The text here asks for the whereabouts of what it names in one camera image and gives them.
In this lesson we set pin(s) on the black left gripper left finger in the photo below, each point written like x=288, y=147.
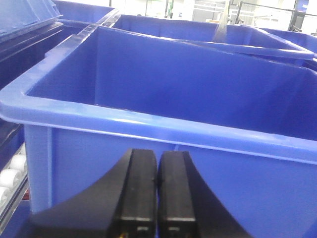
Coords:
x=121, y=204

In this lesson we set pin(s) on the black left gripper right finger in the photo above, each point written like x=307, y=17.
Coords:
x=187, y=206

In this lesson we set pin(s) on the blue plastic crate left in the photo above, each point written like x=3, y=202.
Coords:
x=250, y=125

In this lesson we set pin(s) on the white conveyor rollers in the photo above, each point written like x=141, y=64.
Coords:
x=12, y=175

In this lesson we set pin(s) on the blue plastic bin rear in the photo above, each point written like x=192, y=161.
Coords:
x=238, y=38

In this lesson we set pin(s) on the blue bin far left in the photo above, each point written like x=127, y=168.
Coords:
x=30, y=28

